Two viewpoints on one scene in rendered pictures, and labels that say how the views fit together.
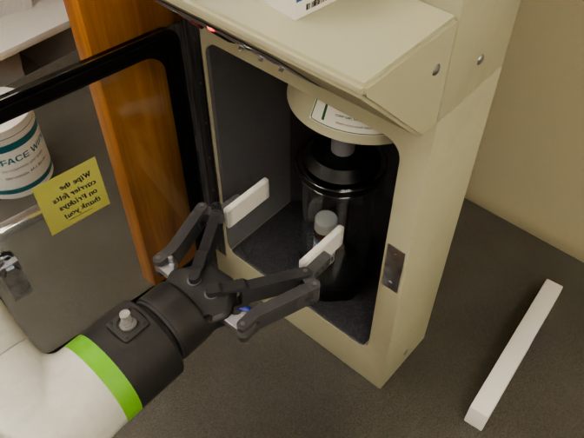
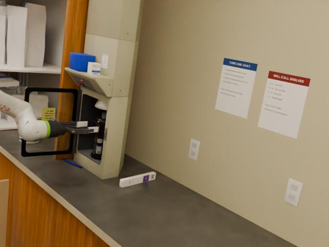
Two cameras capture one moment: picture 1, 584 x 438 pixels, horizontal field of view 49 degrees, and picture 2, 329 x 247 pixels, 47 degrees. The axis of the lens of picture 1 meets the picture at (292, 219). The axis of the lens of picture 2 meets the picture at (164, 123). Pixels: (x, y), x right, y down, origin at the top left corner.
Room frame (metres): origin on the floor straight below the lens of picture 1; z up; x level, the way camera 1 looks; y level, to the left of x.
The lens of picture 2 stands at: (-1.54, -0.57, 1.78)
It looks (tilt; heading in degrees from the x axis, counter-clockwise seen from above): 13 degrees down; 4
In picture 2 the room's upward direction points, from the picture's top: 9 degrees clockwise
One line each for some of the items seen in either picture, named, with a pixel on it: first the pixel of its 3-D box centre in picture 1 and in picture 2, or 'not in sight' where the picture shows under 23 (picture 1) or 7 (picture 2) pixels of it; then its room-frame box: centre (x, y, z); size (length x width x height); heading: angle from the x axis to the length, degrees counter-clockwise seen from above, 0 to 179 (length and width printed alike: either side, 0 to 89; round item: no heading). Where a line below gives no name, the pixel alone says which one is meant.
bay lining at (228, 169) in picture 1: (355, 156); (109, 127); (0.61, -0.08, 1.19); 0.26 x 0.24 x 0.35; 49
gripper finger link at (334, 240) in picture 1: (321, 252); (92, 129); (0.44, -0.03, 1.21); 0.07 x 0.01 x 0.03; 139
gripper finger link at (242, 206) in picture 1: (247, 202); (82, 124); (0.52, 0.05, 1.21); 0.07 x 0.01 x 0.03; 139
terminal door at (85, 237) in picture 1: (92, 219); (50, 122); (0.51, 0.24, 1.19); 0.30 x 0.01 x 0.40; 132
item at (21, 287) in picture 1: (14, 278); not in sight; (0.43, 0.31, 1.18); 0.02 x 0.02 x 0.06; 42
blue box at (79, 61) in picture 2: not in sight; (82, 62); (0.53, 0.09, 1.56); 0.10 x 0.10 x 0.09; 49
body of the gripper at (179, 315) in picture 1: (191, 303); (64, 128); (0.37, 0.10, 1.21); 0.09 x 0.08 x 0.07; 139
